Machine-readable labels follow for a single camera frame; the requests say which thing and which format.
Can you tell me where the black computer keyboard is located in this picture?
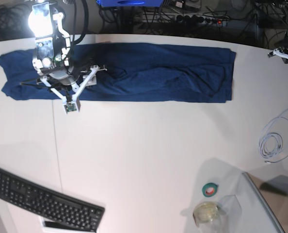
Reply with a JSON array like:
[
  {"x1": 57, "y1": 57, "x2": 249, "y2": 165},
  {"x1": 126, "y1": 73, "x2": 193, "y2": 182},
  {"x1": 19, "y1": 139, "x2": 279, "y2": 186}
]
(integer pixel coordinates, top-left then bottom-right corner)
[{"x1": 0, "y1": 168, "x2": 105, "y2": 233}]

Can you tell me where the black power strip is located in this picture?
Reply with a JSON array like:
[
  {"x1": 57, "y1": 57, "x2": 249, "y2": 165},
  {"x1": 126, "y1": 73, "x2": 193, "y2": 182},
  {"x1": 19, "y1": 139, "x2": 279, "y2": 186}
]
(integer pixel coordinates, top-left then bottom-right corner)
[{"x1": 174, "y1": 14, "x2": 230, "y2": 26}]

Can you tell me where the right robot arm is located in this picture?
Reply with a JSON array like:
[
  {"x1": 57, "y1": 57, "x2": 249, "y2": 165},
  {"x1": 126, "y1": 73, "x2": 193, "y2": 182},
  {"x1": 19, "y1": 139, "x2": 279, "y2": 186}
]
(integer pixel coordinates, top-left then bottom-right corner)
[{"x1": 28, "y1": 0, "x2": 89, "y2": 93}]

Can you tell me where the blue box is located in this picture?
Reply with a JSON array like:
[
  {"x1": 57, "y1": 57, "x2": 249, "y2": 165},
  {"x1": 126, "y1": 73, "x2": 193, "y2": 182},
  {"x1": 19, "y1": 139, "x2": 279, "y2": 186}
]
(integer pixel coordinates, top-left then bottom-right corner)
[{"x1": 96, "y1": 0, "x2": 163, "y2": 7}]

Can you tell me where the green electrical tape roll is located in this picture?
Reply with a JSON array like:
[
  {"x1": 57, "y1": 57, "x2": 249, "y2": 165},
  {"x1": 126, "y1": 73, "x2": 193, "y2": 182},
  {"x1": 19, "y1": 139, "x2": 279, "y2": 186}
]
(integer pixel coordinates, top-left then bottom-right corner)
[{"x1": 202, "y1": 183, "x2": 219, "y2": 198}]

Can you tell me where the glass panel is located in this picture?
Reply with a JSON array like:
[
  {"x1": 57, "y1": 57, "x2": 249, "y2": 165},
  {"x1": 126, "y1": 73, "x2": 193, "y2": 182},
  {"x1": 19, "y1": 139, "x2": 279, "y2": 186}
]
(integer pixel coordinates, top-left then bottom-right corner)
[{"x1": 247, "y1": 173, "x2": 288, "y2": 233}]

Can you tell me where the dark blue t-shirt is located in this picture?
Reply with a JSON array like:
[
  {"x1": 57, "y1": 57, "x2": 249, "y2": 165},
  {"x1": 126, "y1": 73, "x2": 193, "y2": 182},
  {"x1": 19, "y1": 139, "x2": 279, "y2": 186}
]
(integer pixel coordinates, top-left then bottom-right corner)
[{"x1": 0, "y1": 42, "x2": 237, "y2": 104}]

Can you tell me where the coiled white cable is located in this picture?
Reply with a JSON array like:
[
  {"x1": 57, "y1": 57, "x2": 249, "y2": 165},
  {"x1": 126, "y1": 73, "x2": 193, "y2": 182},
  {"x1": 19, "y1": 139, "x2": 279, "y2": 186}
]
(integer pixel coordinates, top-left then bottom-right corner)
[{"x1": 258, "y1": 105, "x2": 288, "y2": 164}]

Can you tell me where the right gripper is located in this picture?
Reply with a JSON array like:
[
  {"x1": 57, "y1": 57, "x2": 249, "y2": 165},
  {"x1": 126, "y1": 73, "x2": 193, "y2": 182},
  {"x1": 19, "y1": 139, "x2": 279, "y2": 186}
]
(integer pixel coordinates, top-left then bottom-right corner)
[{"x1": 47, "y1": 65, "x2": 97, "y2": 95}]

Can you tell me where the clear glass jar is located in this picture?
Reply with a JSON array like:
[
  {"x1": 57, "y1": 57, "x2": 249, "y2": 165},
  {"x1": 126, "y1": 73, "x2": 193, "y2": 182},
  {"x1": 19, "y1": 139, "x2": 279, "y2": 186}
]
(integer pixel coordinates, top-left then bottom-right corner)
[{"x1": 192, "y1": 201, "x2": 222, "y2": 233}]

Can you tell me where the black floor cable bundle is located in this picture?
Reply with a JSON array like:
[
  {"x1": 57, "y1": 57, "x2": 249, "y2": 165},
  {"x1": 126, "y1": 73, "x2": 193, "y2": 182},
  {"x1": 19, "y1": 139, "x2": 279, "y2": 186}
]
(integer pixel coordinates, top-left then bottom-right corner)
[{"x1": 0, "y1": 3, "x2": 31, "y2": 31}]

